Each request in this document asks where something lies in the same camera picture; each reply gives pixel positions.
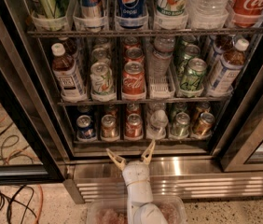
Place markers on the clear plastic food container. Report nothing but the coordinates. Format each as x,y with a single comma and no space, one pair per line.
114,211

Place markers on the blue pepsi can top shelf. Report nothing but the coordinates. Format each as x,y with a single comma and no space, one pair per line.
129,10

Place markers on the red bull can top shelf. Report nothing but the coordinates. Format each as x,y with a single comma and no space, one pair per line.
92,8

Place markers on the red coke can top shelf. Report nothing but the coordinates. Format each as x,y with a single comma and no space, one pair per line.
247,12

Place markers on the glass fridge door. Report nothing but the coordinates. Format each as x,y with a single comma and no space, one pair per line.
25,100
240,148

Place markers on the tea bottle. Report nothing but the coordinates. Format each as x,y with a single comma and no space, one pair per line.
228,67
221,44
65,69

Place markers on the middle wire shelf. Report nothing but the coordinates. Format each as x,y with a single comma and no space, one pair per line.
146,101

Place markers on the right glass fridge door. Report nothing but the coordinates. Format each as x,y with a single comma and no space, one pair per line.
240,148

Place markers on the blue pepsi can bottom front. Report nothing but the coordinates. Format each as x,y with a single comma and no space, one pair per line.
85,127

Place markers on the wire shelf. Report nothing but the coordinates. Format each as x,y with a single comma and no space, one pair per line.
146,101
146,33

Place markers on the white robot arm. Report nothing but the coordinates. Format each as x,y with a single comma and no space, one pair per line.
140,207

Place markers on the clear water bottle middle shelf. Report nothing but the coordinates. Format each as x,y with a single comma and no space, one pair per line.
160,55

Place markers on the clear water bottle top shelf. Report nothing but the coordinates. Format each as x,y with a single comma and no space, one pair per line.
207,9

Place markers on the clear water bottle bottom shelf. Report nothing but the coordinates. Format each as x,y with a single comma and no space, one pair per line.
156,125

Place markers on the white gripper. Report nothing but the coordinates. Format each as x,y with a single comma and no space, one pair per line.
135,173

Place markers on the tea bottle middle right rear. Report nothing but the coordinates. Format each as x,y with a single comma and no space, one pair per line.
221,44

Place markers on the red coke can middle front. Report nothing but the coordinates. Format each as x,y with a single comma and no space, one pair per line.
133,78

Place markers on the green can bottom front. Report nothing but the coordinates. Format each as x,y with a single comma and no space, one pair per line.
180,125

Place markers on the clear water bottle shelf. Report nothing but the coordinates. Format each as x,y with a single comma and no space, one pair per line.
207,9
160,55
156,125

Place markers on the gold can bottom right front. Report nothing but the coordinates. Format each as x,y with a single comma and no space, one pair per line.
203,124

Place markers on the green can top shelf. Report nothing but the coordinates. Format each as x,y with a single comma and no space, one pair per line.
47,2

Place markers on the green can middle front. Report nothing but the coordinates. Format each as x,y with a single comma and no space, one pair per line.
193,75

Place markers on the tea bottle middle left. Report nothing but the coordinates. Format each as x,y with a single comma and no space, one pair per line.
65,69

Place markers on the white 7up can middle front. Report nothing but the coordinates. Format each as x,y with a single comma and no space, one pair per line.
101,79

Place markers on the left glass fridge door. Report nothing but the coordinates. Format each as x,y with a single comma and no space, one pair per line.
25,100

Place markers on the red coke can bottom front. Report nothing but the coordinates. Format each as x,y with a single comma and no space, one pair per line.
134,126

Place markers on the top wire shelf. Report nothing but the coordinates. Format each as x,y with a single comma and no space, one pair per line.
146,33

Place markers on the red coke can bottom rear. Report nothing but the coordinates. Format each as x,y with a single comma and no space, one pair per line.
133,109

